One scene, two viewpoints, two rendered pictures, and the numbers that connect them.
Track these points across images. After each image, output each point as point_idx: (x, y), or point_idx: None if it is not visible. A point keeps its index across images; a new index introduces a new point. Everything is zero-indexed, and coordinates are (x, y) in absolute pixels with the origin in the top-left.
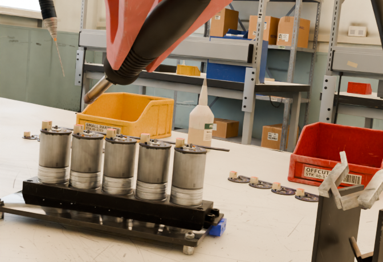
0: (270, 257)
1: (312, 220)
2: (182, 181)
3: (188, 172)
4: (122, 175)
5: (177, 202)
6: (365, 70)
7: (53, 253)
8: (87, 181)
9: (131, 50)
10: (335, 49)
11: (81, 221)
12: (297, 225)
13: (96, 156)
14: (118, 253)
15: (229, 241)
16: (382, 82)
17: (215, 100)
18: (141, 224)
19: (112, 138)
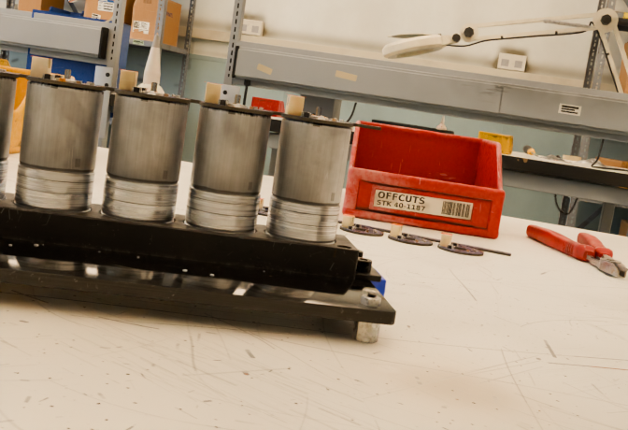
0: (508, 338)
1: (466, 272)
2: (310, 189)
3: (323, 167)
4: (164, 176)
5: (295, 235)
6: (282, 79)
7: (81, 362)
8: (71, 193)
9: None
10: (239, 45)
11: (106, 279)
12: (461, 282)
13: (92, 134)
14: (234, 351)
15: (403, 313)
16: (305, 99)
17: None
18: (241, 282)
19: (139, 88)
